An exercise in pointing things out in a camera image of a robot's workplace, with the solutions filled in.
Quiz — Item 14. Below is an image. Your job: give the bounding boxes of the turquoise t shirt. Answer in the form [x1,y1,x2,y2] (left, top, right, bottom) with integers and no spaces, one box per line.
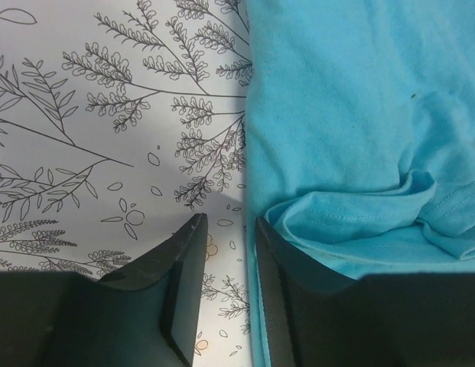
[246,1,475,366]

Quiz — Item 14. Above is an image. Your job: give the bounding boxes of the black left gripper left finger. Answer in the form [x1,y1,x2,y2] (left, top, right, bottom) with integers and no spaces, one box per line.
[0,214,208,366]

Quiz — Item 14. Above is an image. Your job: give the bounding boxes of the floral tablecloth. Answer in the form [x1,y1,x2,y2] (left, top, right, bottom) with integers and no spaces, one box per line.
[0,1,253,366]

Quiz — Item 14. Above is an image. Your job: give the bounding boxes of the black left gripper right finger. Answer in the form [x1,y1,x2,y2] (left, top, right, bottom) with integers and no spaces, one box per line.
[255,218,475,366]

